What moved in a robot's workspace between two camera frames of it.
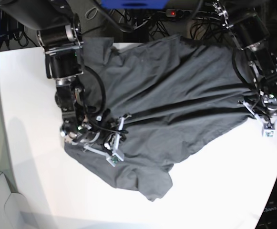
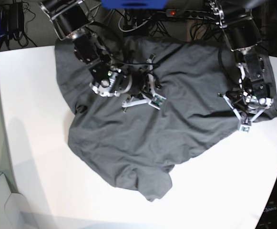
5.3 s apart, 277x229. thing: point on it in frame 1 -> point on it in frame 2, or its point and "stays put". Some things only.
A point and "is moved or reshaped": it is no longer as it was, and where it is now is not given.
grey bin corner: [5, 209] stays put
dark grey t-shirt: [173, 96] is moved or reshaped
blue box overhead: [134, 4] stays put
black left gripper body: [106, 130] -> [139, 76]
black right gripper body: [271, 109] -> [250, 104]
